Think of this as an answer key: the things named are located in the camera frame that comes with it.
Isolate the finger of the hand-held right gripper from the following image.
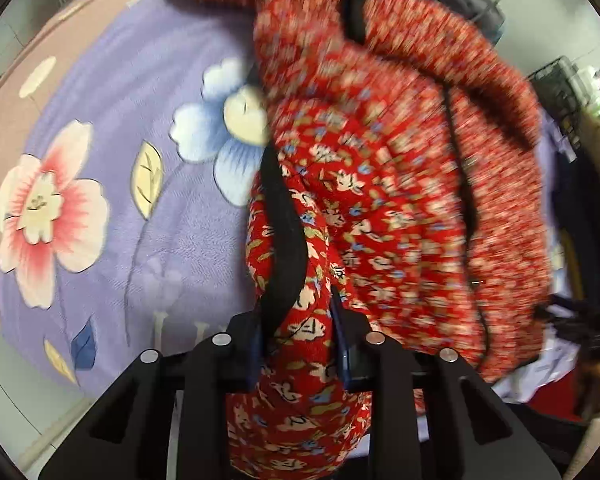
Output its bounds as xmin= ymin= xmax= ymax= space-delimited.
xmin=534 ymin=294 xmax=600 ymax=362

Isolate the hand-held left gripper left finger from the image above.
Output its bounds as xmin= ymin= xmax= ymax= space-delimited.
xmin=39 ymin=314 xmax=265 ymax=480

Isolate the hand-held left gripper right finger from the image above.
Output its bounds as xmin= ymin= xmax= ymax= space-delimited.
xmin=329 ymin=286 xmax=564 ymax=480

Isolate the red floral quilted coat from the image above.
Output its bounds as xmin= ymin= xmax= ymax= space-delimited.
xmin=167 ymin=0 xmax=553 ymax=480

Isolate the person's right forearm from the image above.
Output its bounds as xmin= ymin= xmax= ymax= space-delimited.
xmin=576 ymin=352 xmax=600 ymax=428

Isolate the white cloth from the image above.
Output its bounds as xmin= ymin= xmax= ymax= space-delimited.
xmin=490 ymin=337 xmax=583 ymax=405

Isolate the purple floral bed sheet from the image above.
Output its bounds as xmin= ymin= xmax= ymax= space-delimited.
xmin=0 ymin=0 xmax=281 ymax=396

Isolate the black wire rack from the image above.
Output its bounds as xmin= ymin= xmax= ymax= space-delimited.
xmin=527 ymin=56 xmax=593 ymax=153

